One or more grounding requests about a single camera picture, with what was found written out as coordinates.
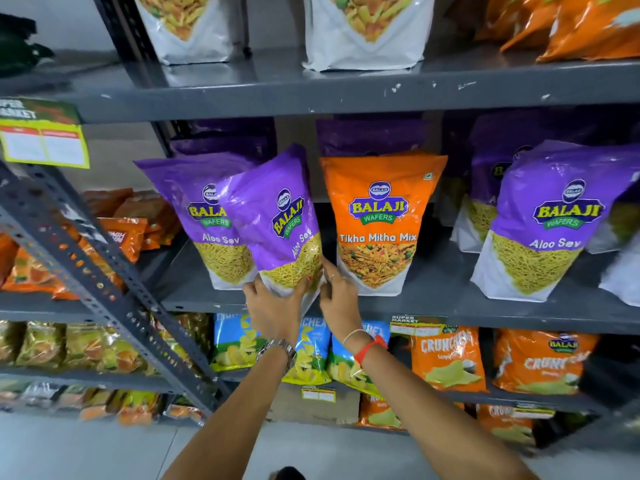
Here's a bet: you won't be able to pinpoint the person's right hand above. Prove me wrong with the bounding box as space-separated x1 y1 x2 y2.
319 256 376 341

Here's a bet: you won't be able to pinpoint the white snack mix pouch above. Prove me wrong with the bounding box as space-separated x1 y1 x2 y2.
302 0 437 73
132 0 237 66

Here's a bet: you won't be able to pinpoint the person's left forearm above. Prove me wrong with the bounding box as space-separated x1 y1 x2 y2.
161 345 297 480

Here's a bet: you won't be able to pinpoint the orange chips packet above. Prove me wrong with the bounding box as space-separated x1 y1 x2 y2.
492 329 602 396
356 393 407 431
475 404 540 446
409 326 489 394

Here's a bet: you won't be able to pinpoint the pile of small orange packets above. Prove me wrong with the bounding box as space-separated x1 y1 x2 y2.
0 188 182 301

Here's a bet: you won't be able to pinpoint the silver wrist watch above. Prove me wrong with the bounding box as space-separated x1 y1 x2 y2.
257 338 298 371

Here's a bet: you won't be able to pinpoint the dark green packets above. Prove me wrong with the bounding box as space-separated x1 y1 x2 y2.
0 13 55 79

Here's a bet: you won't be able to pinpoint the person's right forearm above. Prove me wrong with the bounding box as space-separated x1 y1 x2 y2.
350 340 540 480

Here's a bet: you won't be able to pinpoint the purple snack pouch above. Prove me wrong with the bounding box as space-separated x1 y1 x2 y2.
470 141 640 302
449 112 551 254
316 118 432 158
134 152 259 291
216 144 326 316
585 192 640 307
170 118 279 164

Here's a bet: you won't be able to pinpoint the grey metal shelf rack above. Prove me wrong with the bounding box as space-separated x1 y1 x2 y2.
57 0 640 448

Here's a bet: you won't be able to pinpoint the grey perforated metal rack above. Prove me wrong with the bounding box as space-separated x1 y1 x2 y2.
0 160 233 428

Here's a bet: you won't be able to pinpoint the orange snack mix pouch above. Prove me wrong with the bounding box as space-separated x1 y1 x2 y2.
320 154 449 297

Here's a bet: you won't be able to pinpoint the green yellow price label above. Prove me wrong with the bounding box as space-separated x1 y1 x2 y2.
390 315 447 337

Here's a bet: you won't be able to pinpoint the red wrist band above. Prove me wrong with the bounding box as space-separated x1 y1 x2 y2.
354 335 389 366

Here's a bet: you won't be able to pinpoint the person's left hand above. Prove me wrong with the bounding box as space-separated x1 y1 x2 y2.
243 274 312 344

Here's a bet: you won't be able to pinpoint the row of mixed small packets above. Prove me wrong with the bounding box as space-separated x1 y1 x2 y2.
0 381 207 427

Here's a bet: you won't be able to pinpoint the green yellow shelf sign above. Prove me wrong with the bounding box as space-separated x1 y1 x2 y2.
0 97 91 170

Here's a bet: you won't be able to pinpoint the row of yellow green packets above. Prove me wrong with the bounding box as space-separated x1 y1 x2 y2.
0 314 213 378

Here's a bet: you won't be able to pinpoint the blue chips packet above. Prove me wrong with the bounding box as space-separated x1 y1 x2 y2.
281 316 333 386
326 321 392 397
209 314 266 373

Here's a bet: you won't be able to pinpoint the orange snack bag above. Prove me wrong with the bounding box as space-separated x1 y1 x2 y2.
445 0 516 43
500 0 568 53
537 0 640 63

